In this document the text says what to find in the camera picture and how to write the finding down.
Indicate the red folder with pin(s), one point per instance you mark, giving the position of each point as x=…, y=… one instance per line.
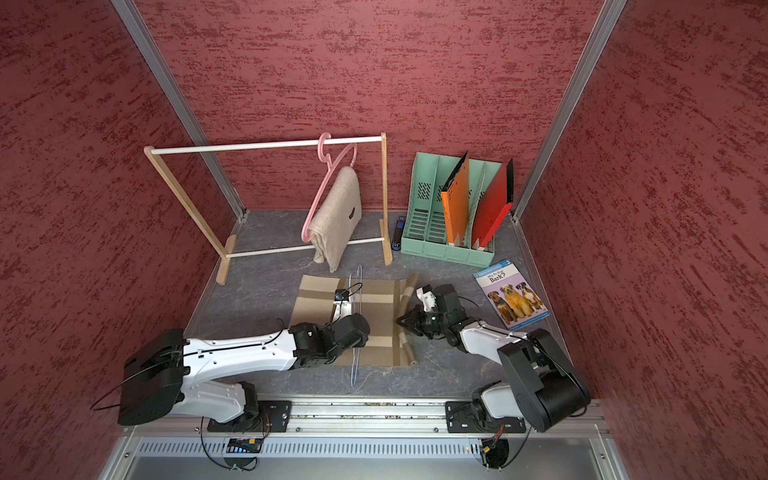
x=494, y=206

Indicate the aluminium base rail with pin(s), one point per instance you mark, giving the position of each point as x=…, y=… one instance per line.
x=347, y=416

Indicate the black blue remote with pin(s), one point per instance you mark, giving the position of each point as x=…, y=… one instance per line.
x=396, y=240

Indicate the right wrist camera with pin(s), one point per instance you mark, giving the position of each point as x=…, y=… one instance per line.
x=427, y=298

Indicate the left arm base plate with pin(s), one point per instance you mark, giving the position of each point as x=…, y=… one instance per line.
x=264, y=417

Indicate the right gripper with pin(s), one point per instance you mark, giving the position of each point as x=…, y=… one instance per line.
x=414, y=324

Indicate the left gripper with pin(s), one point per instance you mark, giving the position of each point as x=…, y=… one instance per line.
x=361, y=343

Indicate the dog picture book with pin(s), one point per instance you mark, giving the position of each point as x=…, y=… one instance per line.
x=511, y=295

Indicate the pink plastic hanger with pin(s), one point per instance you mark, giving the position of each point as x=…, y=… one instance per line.
x=331, y=165

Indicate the green file organizer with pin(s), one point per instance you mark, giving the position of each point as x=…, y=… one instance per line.
x=424, y=233

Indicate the beige wool scarf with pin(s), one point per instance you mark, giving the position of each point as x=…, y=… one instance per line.
x=334, y=222

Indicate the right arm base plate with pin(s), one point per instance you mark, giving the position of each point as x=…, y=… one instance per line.
x=462, y=417

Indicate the orange folder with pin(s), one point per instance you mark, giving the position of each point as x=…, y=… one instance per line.
x=455, y=201

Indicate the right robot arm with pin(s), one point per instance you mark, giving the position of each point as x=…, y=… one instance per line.
x=541, y=385

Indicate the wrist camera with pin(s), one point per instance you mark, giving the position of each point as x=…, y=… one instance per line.
x=347, y=301
x=427, y=298

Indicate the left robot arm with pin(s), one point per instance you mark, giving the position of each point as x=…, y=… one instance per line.
x=175, y=375

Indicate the wooden clothes rack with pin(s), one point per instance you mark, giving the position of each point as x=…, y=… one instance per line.
x=287, y=189

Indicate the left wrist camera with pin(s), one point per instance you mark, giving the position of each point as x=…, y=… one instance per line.
x=347, y=301

